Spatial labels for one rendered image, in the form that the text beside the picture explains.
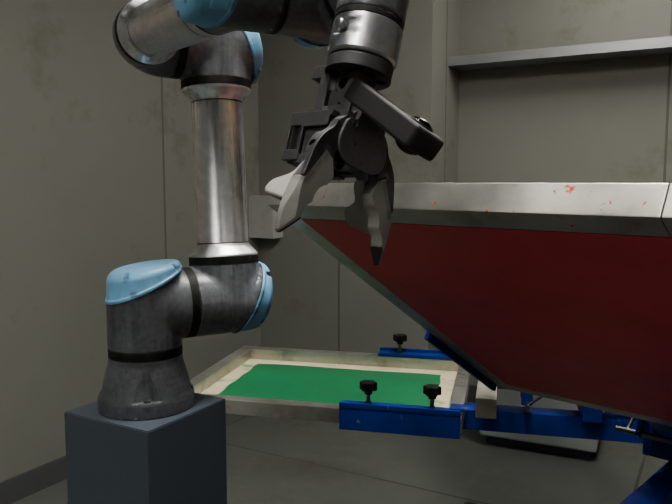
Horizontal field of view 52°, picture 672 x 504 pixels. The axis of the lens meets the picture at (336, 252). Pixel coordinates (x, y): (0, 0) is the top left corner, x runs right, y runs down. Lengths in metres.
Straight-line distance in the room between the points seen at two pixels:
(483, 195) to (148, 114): 3.62
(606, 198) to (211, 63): 0.68
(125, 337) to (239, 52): 0.49
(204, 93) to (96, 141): 2.86
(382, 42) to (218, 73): 0.48
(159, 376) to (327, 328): 3.85
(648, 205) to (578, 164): 4.05
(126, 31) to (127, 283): 0.37
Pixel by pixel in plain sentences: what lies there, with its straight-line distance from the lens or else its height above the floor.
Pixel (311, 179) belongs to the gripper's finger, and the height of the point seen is 1.56.
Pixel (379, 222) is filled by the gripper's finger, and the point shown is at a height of 1.52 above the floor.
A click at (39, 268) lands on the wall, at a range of 3.78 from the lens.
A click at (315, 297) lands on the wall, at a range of 4.93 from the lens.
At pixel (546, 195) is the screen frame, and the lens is 0.75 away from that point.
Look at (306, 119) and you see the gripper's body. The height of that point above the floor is 1.62.
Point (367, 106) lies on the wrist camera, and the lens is 0.70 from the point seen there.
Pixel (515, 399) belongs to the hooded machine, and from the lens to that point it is 4.24.
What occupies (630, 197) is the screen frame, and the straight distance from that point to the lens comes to 0.72.
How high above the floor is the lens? 1.56
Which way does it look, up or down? 6 degrees down
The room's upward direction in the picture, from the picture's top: straight up
